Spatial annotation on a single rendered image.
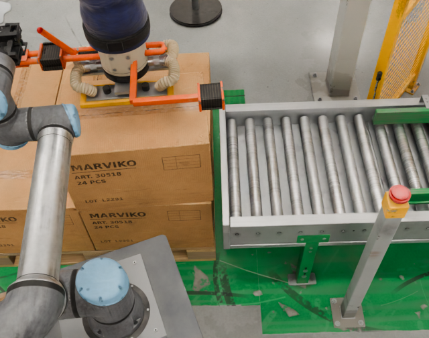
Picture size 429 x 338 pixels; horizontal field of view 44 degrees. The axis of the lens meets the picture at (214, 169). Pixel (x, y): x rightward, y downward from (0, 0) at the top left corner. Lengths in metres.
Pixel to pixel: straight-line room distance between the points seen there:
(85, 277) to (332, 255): 1.54
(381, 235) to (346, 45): 1.53
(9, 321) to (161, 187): 1.25
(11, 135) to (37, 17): 2.99
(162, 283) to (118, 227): 0.66
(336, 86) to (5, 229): 2.12
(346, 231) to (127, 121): 1.02
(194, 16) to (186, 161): 2.15
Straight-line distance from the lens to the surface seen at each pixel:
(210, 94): 1.73
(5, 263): 2.99
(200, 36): 3.95
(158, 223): 2.48
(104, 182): 2.20
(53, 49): 2.01
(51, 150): 1.34
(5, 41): 1.54
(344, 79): 3.44
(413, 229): 2.41
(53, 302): 1.13
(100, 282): 1.65
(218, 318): 2.67
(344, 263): 2.84
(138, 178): 2.17
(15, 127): 1.45
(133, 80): 1.83
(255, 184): 2.38
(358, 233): 2.36
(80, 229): 2.58
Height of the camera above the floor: 2.50
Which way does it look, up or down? 53 degrees down
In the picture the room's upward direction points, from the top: 3 degrees counter-clockwise
